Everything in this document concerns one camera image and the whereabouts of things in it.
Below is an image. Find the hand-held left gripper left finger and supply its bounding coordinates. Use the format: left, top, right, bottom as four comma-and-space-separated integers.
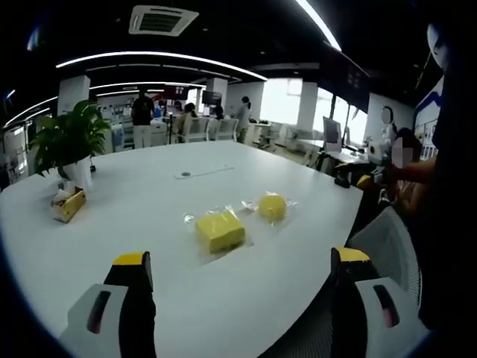
58, 251, 157, 358

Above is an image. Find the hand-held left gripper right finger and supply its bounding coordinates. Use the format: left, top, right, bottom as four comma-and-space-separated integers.
330, 246, 429, 358

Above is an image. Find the straight ceiling light strip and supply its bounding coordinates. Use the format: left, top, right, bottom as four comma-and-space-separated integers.
296, 0, 343, 52

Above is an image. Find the computer monitor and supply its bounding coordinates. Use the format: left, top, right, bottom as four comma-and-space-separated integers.
322, 116, 344, 154

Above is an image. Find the yellow round silicone block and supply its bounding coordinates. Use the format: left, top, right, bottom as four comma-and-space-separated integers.
258, 193, 289, 224

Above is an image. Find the yellow tissue box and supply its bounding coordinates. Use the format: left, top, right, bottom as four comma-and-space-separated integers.
51, 181, 88, 224

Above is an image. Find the person's dark clothing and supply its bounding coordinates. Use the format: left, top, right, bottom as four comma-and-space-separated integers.
417, 22, 477, 333

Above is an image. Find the yellow rectangular silicone block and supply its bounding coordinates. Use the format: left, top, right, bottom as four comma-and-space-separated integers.
195, 210, 247, 255

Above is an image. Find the row of white office chairs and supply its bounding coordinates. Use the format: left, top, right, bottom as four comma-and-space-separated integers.
184, 117, 240, 143

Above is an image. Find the dark wall screen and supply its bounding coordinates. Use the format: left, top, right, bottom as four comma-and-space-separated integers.
201, 90, 223, 106

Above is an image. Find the ceiling air conditioner unit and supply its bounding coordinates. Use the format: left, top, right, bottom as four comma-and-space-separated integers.
128, 4, 200, 38

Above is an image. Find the curved ceiling light strip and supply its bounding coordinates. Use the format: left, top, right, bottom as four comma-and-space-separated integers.
55, 51, 268, 82

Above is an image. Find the green potted plant white pot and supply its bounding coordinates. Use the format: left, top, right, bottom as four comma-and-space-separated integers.
29, 99, 112, 192

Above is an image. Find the table cable port cover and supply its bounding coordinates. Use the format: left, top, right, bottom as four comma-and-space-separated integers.
173, 166, 236, 181

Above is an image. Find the grey mesh office chair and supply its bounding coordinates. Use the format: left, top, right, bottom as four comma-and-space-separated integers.
260, 206, 424, 358

